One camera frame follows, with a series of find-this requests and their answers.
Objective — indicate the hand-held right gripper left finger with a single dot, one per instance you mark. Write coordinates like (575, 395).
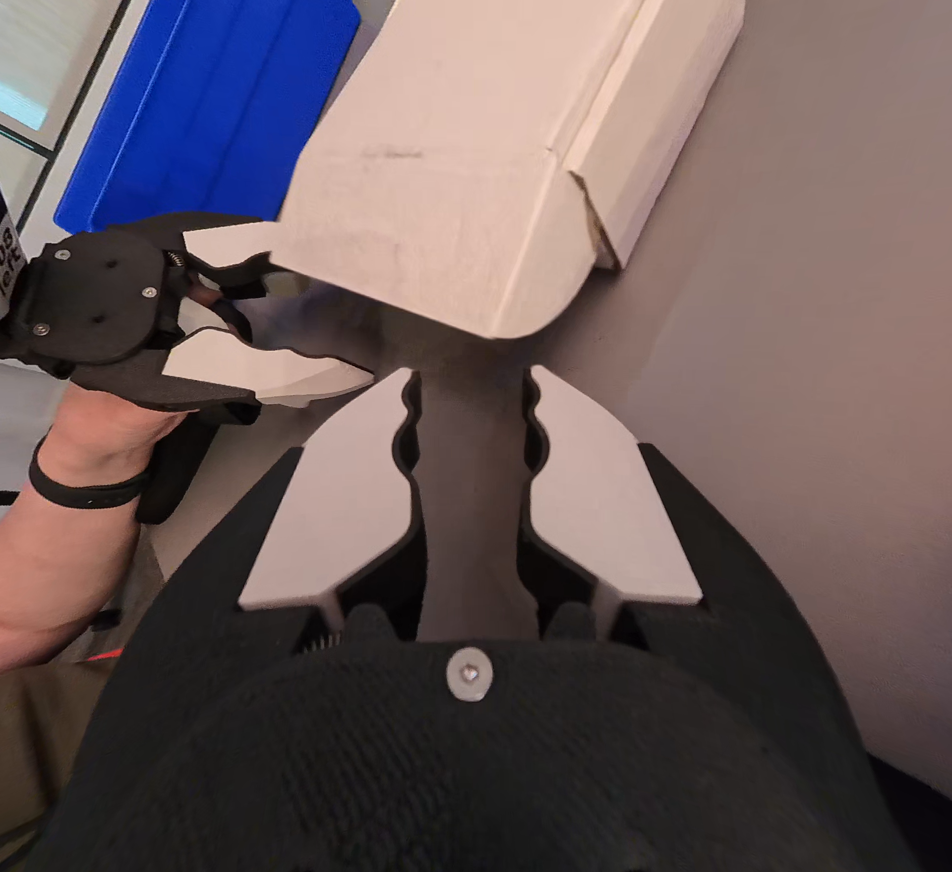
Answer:
(335, 515)

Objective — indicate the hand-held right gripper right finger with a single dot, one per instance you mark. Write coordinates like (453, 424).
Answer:
(602, 515)

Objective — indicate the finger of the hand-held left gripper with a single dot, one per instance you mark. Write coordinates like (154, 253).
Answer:
(230, 247)
(223, 362)

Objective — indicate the white cardboard box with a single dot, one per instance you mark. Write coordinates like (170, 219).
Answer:
(476, 128)

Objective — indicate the person's left forearm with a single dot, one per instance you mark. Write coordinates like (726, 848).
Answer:
(52, 574)

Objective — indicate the person's left hand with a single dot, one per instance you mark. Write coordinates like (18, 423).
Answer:
(104, 440)

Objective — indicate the blue plastic bin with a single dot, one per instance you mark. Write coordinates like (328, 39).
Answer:
(223, 83)

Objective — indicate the black wristband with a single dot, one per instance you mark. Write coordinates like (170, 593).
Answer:
(82, 494)

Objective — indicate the person's olive trousers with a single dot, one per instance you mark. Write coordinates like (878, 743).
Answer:
(37, 738)

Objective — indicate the window with dark frame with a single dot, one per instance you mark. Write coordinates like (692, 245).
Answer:
(52, 16)

